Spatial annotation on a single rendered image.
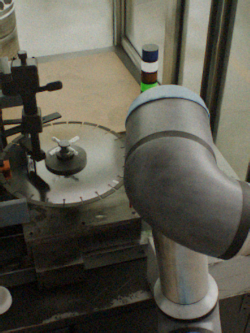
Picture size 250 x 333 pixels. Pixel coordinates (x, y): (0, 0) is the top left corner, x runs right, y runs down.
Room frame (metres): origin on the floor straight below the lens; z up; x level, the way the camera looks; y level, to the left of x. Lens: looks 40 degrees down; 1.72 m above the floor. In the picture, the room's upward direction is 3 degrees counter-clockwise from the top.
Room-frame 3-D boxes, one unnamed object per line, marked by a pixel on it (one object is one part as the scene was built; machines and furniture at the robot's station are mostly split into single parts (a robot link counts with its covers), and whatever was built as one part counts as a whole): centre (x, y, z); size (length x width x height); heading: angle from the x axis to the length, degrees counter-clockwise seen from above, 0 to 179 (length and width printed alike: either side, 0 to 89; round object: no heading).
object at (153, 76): (1.16, -0.16, 1.08); 0.05 x 0.04 x 0.03; 12
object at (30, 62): (0.93, 0.14, 1.17); 0.06 x 0.05 x 0.20; 93
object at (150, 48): (1.16, -0.16, 1.14); 0.05 x 0.04 x 0.03; 12
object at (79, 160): (0.97, 0.08, 0.96); 0.11 x 0.11 x 0.03
